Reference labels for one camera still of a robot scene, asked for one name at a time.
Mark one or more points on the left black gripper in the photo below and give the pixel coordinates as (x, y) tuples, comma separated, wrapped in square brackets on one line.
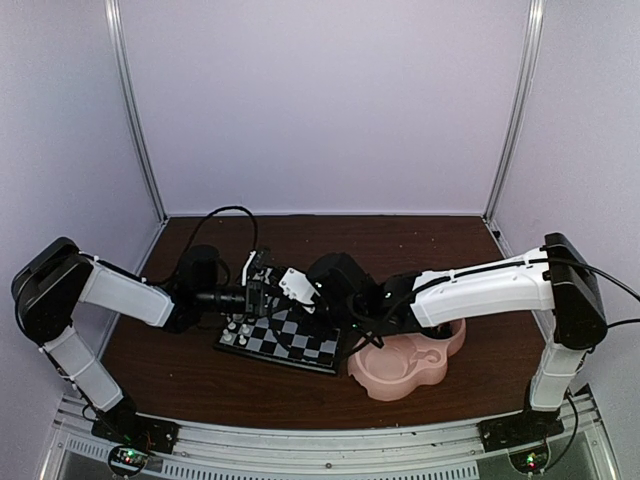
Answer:
[(260, 290)]

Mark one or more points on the black and white chessboard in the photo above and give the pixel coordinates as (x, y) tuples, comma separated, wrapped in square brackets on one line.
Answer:
[(287, 335)]

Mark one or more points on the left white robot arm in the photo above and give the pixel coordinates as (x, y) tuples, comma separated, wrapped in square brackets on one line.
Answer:
[(47, 290)]

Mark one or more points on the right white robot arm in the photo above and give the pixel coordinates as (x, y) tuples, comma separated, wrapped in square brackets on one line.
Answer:
[(553, 277)]

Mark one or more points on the pink double pet bowl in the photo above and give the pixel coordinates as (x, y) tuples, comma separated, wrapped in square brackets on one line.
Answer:
[(404, 363)]

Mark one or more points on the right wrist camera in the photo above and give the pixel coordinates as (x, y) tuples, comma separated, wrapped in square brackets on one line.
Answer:
[(295, 286)]

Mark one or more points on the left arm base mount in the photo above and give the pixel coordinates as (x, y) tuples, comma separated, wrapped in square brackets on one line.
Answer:
[(151, 435)]

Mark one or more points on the front aluminium rail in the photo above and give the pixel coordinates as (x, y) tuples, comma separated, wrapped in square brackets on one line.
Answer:
[(452, 450)]

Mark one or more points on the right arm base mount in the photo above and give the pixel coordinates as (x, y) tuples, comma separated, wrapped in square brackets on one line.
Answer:
[(518, 429)]

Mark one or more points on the left aluminium frame post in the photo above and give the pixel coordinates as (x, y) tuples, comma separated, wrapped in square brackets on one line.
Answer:
[(133, 118)]

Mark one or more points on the aluminium frame post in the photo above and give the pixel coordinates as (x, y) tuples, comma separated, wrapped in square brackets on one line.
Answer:
[(528, 63), (133, 118)]

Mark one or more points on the right aluminium frame post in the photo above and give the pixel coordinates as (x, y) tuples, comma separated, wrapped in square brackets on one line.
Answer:
[(528, 63)]

